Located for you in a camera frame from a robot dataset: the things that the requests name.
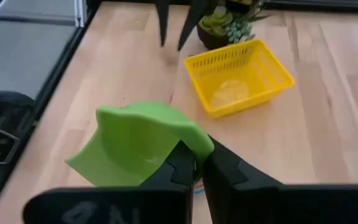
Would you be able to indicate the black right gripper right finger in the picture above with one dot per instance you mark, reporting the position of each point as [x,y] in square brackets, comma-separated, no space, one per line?
[235,189]

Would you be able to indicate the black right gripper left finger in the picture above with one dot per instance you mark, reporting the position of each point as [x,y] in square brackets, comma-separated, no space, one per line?
[179,168]

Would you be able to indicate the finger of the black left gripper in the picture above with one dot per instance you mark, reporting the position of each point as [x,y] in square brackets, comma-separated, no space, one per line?
[163,18]
[194,18]

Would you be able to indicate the green measuring cup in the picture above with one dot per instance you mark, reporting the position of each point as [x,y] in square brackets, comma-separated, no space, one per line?
[129,146]

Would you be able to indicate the yellow plastic basket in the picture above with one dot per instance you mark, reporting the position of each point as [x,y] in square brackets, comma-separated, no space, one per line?
[244,93]

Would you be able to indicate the potted succulent plant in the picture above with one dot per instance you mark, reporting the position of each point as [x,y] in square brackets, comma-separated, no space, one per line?
[219,23]

